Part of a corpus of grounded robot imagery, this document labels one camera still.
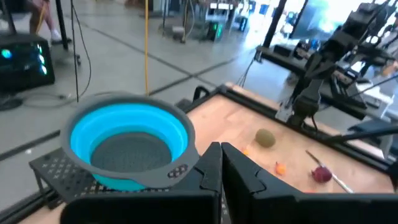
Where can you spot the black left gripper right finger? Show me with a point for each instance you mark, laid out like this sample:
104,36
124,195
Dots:
239,174

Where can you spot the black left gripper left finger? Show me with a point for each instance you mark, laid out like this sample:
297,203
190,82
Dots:
208,168

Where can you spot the small orange yellow pepper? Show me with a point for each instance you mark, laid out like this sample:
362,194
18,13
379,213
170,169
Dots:
245,152
280,168

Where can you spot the brown kiwi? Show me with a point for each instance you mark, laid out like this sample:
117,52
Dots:
265,138

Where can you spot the dark red plum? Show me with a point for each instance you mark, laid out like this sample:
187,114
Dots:
321,175

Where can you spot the blue grey collapsible colander bowl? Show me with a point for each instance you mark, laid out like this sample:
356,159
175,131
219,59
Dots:
93,130

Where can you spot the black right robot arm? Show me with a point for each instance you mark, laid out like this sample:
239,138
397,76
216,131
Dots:
311,99

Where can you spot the black diagonal beam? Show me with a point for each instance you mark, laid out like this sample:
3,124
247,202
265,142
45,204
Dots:
367,133

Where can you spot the black device with green light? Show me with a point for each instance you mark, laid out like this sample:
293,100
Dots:
214,31

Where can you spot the black stand pole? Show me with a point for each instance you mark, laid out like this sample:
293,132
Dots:
61,25

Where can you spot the black computer tower with lights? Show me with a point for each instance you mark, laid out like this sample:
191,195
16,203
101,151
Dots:
25,62

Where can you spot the person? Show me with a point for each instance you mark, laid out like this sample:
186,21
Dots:
46,18

